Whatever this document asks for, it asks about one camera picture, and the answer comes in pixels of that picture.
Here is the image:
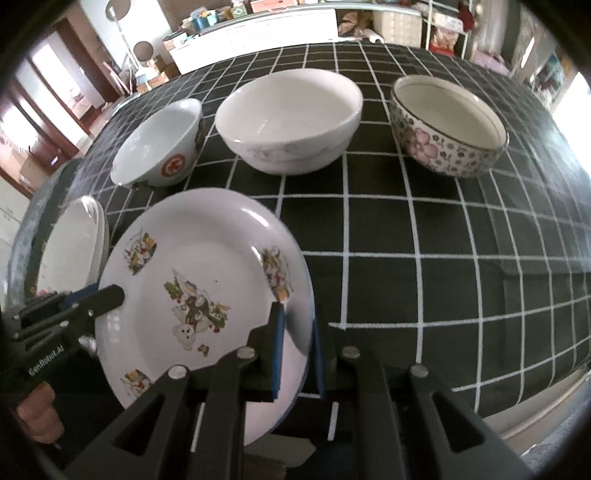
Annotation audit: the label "pink bag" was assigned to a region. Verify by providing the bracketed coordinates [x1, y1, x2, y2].
[475, 50, 511, 77]

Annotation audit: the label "small white bowl red mark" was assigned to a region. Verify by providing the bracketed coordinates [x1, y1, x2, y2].
[110, 98, 206, 188]

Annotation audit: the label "cardboard boxes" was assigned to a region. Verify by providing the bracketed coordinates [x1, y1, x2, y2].
[136, 54, 180, 90]

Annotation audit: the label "wicker basket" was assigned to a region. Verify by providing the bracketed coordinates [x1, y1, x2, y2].
[372, 8, 424, 48]

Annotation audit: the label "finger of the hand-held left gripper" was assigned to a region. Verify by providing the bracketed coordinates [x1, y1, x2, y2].
[11, 285, 100, 324]
[14, 284, 126, 352]

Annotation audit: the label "cartoon print white plate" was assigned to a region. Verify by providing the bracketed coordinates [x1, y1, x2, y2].
[95, 187, 317, 448]

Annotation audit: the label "brown wooden door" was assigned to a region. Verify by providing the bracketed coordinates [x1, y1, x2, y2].
[0, 18, 112, 185]

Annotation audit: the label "person's left hand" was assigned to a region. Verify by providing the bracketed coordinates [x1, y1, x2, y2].
[16, 383, 64, 445]

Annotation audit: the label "white cabinet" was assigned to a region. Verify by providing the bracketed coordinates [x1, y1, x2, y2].
[167, 8, 339, 75]

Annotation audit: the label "white wire rack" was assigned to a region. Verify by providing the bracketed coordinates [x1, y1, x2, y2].
[421, 0, 478, 60]

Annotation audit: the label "large white bowl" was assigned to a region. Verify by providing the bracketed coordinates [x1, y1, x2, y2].
[215, 68, 364, 176]

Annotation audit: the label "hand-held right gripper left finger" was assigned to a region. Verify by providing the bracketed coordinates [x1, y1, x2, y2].
[65, 302, 284, 480]

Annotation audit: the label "grey round object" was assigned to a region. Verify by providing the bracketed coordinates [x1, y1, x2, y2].
[7, 157, 93, 324]

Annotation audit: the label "floral pattern bowl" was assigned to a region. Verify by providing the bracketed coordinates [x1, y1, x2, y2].
[389, 76, 510, 179]

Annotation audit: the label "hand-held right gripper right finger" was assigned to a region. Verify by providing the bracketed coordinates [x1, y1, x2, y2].
[314, 320, 537, 480]

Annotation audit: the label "plain white plate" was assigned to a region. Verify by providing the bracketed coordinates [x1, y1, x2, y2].
[34, 195, 110, 298]

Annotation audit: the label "floor lamp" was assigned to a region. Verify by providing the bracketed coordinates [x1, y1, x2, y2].
[104, 0, 155, 75]

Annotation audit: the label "black white grid tablecloth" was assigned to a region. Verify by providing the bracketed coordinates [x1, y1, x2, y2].
[60, 41, 591, 441]

